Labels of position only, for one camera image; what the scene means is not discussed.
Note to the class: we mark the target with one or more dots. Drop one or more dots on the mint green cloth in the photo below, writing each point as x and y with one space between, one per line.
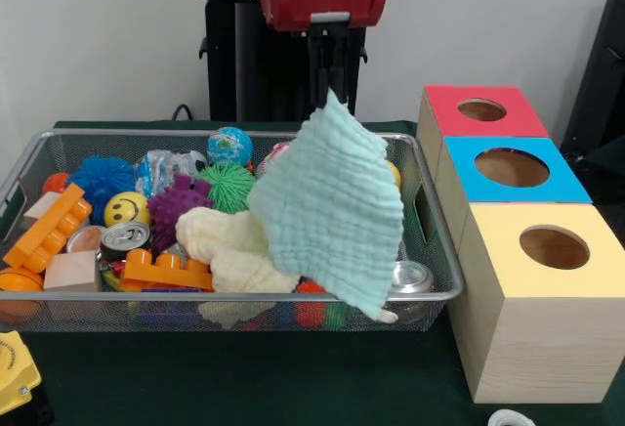
332 211

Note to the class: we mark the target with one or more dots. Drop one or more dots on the clear plastic bottle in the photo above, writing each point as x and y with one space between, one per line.
163 169

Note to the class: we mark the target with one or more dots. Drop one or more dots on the wooden three-hole box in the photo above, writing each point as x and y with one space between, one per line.
537 328

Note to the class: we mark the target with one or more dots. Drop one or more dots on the blue globe ball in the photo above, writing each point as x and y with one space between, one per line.
229 146

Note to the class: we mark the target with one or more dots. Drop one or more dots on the green spiky ball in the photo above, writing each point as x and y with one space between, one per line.
229 189

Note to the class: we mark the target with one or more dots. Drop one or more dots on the cream knitted cloth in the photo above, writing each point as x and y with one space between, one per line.
229 245

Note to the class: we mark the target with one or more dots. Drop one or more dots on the purple spiky ball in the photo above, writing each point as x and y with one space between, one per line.
178 208

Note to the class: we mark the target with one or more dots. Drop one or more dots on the yellow smiley ball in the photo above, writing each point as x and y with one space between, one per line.
127 208

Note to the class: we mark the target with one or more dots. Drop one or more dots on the blue spiky ball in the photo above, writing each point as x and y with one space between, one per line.
100 179

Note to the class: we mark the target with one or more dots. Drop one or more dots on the silver drink can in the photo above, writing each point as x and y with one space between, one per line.
126 240

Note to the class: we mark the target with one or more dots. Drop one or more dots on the black stand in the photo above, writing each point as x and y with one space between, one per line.
600 79

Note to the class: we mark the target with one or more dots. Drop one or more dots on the dark green table cloth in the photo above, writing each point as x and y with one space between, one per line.
608 152
244 377

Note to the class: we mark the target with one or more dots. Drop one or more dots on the long orange toy brick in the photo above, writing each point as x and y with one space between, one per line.
41 233

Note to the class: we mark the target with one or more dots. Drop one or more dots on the yellow emergency stop button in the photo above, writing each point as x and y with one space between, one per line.
14 377

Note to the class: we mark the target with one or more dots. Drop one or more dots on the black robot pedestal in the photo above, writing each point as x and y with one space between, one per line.
224 55

